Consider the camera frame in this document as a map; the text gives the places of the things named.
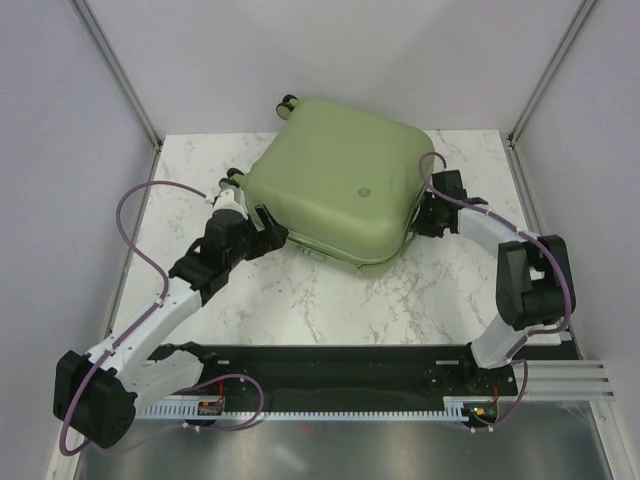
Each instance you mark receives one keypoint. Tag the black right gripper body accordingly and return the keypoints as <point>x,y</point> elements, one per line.
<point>426,221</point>

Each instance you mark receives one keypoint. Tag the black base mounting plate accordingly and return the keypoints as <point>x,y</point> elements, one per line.
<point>338,376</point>

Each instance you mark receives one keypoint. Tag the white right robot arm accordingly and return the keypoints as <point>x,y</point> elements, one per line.
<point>534,290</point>

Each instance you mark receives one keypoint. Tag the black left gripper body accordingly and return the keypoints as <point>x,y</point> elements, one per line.
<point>250,245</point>

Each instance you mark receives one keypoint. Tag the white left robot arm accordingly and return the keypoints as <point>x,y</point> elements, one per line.
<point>99,393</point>

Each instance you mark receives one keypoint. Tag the green hard-shell suitcase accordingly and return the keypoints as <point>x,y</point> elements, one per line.
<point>344,182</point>

